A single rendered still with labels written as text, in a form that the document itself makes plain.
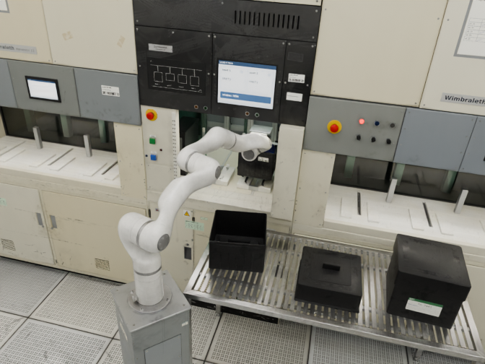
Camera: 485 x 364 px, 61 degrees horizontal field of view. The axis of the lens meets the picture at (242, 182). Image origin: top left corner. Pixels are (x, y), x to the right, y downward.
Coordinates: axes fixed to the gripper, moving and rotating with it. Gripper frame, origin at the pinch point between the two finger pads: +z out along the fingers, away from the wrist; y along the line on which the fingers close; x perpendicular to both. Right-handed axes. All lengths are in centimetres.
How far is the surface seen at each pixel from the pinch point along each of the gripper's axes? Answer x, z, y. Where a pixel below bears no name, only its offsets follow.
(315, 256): -35, -60, 42
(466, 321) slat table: -46, -71, 113
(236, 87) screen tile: 34.5, -30.1, -8.9
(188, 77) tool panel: 36, -30, -34
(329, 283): -35, -77, 50
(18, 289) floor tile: -122, -52, -153
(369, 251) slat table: -45, -34, 71
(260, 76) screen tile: 41, -30, 3
